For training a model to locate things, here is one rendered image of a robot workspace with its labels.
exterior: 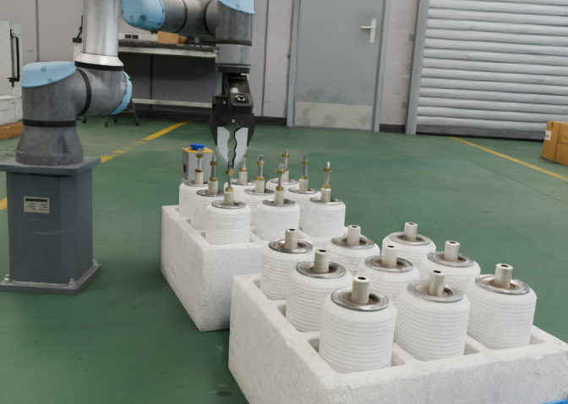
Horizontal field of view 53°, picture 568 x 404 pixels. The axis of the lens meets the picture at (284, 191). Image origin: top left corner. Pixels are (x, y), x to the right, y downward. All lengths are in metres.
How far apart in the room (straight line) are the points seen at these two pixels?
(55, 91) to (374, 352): 0.95
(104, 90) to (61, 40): 5.18
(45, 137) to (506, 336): 1.04
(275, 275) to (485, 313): 0.32
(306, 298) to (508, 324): 0.28
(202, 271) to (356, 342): 0.52
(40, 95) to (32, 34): 5.37
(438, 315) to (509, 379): 0.14
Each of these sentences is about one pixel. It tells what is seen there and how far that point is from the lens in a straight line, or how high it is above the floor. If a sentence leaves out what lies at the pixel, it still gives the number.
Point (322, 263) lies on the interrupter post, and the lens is 0.85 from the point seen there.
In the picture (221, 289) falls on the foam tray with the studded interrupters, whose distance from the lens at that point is 1.20.
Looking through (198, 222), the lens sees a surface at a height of 0.19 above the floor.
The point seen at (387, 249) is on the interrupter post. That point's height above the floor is 0.28.
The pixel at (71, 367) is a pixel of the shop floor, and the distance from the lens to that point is 1.13.
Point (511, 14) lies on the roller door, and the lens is 6.58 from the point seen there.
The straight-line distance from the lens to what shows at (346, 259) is 0.97.
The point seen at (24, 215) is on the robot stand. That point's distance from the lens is 1.44.
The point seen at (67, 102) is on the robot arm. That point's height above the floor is 0.44.
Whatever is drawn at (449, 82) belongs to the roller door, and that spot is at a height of 0.57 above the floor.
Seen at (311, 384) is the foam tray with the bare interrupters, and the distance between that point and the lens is 0.74.
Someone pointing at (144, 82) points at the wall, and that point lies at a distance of 6.39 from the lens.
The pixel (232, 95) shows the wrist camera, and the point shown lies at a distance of 1.14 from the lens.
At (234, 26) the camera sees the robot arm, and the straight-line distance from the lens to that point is 1.19.
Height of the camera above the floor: 0.53
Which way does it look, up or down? 11 degrees down
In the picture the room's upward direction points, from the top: 3 degrees clockwise
